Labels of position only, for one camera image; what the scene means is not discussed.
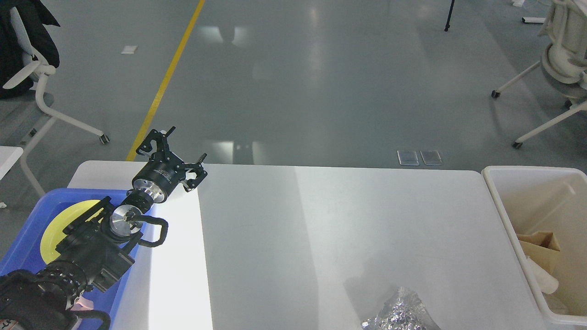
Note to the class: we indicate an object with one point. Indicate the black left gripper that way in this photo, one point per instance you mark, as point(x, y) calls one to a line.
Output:
point(163, 172)

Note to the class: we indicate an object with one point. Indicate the yellow plastic plate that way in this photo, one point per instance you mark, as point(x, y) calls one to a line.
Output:
point(54, 231)

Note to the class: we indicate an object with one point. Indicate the pink mug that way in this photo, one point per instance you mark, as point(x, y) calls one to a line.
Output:
point(83, 304)

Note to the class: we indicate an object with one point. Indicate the foil front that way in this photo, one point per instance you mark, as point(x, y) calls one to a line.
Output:
point(404, 310)

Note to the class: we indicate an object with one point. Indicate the brown paper bag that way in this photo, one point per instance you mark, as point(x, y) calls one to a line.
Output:
point(542, 247)

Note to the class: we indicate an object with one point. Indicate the white paper cup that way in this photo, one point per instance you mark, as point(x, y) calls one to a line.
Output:
point(545, 281)

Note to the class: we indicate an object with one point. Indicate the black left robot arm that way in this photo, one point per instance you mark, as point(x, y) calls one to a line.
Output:
point(96, 249)

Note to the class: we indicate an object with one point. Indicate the chair leg with caster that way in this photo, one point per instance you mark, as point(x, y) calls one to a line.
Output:
point(32, 81)

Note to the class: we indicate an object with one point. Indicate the white side table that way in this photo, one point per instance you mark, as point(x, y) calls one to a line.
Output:
point(8, 157)

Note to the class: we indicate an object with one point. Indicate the black tripod leg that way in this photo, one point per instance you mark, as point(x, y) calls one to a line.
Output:
point(449, 16)

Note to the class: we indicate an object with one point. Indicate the white plastic bin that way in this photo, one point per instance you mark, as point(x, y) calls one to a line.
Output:
point(531, 199)

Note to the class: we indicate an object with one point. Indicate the white office chair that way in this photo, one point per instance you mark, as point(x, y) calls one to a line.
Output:
point(563, 62)

